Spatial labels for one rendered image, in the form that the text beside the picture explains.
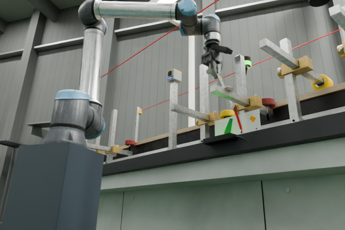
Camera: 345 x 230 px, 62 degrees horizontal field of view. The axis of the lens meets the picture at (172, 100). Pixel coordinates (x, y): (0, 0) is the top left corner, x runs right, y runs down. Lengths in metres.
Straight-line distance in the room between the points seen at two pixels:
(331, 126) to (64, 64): 8.17
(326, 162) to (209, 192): 0.77
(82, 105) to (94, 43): 0.46
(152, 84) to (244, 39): 2.40
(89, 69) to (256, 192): 1.07
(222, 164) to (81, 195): 0.65
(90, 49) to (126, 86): 5.72
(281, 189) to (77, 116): 0.98
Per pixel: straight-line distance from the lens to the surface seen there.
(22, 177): 1.30
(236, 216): 1.63
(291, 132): 1.22
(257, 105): 1.37
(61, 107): 1.34
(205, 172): 1.51
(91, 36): 1.72
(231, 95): 1.28
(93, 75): 1.60
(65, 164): 1.17
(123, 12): 1.60
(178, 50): 7.25
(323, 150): 1.21
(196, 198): 1.82
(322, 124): 1.18
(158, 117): 6.66
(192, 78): 3.25
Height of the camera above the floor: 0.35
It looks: 22 degrees up
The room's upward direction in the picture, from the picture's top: 2 degrees clockwise
